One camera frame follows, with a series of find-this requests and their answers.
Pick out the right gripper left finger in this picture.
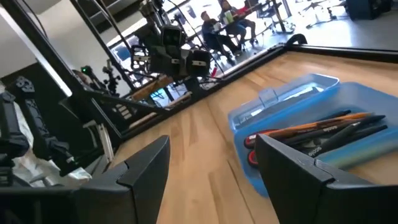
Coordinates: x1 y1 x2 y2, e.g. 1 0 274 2
72 134 172 224

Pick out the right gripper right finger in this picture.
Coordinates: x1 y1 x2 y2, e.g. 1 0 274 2
254 133 379 224

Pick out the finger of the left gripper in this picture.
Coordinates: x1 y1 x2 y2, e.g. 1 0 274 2
150 46 175 76
187 49 212 78

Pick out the white pen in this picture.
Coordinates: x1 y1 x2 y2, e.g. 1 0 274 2
243 129 280 169

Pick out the black jointed mount arm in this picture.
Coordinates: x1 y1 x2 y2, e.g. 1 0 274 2
14 76 76 177

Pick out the blue plastic supply box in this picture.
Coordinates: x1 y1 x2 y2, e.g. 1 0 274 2
228 73 398 198

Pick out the black box-shaped object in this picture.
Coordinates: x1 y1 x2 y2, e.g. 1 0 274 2
344 0 394 21

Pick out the wooden board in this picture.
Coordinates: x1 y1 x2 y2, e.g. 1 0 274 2
131 75 174 102

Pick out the person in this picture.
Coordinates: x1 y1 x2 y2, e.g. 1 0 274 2
219 0 257 43
200 11 242 58

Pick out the orange and black pen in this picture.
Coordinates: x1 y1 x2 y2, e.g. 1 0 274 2
266 112 373 139

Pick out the black office chair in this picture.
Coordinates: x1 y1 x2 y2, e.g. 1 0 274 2
257 0 295 34

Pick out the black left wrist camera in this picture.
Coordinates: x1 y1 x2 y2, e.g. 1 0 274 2
160 24 185 48

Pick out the black camera on tripod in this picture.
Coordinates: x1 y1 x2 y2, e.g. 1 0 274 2
73 58 123 98

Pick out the black frame corner bracket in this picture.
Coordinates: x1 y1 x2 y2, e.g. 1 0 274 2
285 33 308 49

